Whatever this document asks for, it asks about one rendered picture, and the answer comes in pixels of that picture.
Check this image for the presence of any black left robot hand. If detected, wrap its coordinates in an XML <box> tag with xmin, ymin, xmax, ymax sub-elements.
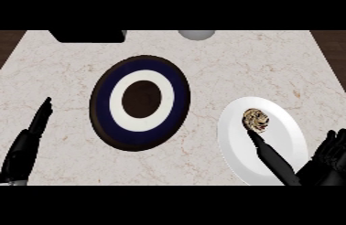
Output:
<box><xmin>0</xmin><ymin>96</ymin><xmax>55</xmax><ymax>184</ymax></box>

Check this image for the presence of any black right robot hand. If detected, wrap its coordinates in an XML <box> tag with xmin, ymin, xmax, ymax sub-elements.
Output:
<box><xmin>246</xmin><ymin>129</ymin><xmax>346</xmax><ymax>187</ymax></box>

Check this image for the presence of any blue and white ringed plate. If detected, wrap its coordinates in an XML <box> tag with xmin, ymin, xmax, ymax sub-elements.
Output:
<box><xmin>87</xmin><ymin>54</ymin><xmax>192</xmax><ymax>153</ymax></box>

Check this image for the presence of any black appliance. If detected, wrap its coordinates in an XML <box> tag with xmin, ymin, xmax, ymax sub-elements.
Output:
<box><xmin>48</xmin><ymin>30</ymin><xmax>129</xmax><ymax>44</ymax></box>

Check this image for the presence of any grey round object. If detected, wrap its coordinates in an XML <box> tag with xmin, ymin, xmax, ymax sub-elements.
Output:
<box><xmin>178</xmin><ymin>30</ymin><xmax>218</xmax><ymax>41</ymax></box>

